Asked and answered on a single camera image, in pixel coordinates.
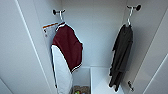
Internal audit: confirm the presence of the brown box of toys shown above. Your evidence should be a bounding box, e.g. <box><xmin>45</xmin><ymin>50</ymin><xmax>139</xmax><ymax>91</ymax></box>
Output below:
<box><xmin>72</xmin><ymin>85</ymin><xmax>91</xmax><ymax>94</ymax></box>

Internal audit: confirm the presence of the black garment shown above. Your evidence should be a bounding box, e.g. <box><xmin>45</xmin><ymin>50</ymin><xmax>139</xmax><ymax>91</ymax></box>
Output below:
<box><xmin>108</xmin><ymin>23</ymin><xmax>134</xmax><ymax>93</ymax></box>

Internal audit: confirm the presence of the white wardrobe shelf block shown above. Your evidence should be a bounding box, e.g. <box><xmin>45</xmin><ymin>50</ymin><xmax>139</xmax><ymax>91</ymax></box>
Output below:
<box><xmin>89</xmin><ymin>66</ymin><xmax>126</xmax><ymax>94</ymax></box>

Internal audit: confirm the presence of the white clothes hanger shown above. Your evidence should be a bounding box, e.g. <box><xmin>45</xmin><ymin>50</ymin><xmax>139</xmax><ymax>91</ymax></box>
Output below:
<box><xmin>124</xmin><ymin>7</ymin><xmax>135</xmax><ymax>28</ymax></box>
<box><xmin>54</xmin><ymin>9</ymin><xmax>68</xmax><ymax>29</ymax></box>

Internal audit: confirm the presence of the small black door latch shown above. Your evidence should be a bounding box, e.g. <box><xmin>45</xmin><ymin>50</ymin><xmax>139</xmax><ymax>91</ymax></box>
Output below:
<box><xmin>127</xmin><ymin>80</ymin><xmax>135</xmax><ymax>92</ymax></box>

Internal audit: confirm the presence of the orange striped white label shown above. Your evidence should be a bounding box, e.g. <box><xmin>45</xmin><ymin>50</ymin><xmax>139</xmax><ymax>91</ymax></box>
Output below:
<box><xmin>42</xmin><ymin>22</ymin><xmax>60</xmax><ymax>38</ymax></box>

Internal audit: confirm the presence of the white wardrobe carcass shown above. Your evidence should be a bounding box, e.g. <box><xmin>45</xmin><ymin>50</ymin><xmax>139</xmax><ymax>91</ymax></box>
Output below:
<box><xmin>31</xmin><ymin>0</ymin><xmax>151</xmax><ymax>94</ymax></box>

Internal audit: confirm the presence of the black wall hook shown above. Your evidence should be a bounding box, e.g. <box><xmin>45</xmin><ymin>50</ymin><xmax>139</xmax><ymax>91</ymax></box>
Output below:
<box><xmin>125</xmin><ymin>3</ymin><xmax>142</xmax><ymax>12</ymax></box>
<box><xmin>51</xmin><ymin>8</ymin><xmax>67</xmax><ymax>16</ymax></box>

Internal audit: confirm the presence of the maroon and white jacket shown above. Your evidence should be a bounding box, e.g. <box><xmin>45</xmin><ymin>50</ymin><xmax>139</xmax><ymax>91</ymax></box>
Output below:
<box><xmin>50</xmin><ymin>22</ymin><xmax>84</xmax><ymax>94</ymax></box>

